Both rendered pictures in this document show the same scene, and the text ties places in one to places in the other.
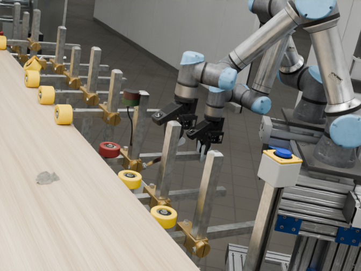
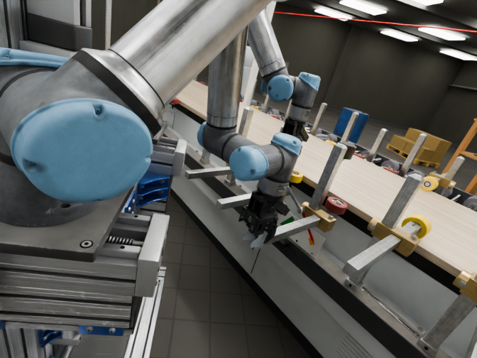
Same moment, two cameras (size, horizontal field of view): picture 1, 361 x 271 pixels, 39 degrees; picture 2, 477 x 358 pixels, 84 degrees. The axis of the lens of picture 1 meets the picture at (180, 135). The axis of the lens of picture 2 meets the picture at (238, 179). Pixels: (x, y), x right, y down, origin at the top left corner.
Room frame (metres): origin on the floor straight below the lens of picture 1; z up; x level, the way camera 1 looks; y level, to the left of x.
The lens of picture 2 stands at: (2.63, -0.34, 1.33)
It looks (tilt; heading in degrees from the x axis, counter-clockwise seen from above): 25 degrees down; 168
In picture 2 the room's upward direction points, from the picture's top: 15 degrees clockwise
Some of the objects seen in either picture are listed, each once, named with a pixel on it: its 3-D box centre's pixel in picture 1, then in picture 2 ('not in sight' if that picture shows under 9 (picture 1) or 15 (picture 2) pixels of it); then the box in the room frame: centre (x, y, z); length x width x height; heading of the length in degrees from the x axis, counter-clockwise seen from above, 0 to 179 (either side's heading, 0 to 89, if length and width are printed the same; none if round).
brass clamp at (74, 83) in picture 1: (71, 79); not in sight; (2.44, 0.59, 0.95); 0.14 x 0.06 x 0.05; 33
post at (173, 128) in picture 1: (163, 186); not in sight; (1.58, 0.03, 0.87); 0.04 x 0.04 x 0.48; 33
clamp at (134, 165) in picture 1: (129, 161); (316, 216); (1.81, 0.18, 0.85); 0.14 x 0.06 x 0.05; 33
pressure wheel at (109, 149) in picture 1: (108, 158); (332, 212); (1.78, 0.26, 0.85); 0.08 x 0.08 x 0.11
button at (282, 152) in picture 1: (283, 154); not in sight; (1.15, -0.25, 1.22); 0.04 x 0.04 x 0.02
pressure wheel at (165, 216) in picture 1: (161, 227); not in sight; (1.34, 0.01, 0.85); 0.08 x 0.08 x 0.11
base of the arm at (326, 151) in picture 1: (337, 146); not in sight; (1.72, -0.56, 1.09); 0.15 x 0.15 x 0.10
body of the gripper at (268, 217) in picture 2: (211, 129); (262, 209); (2.03, -0.12, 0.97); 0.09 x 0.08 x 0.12; 123
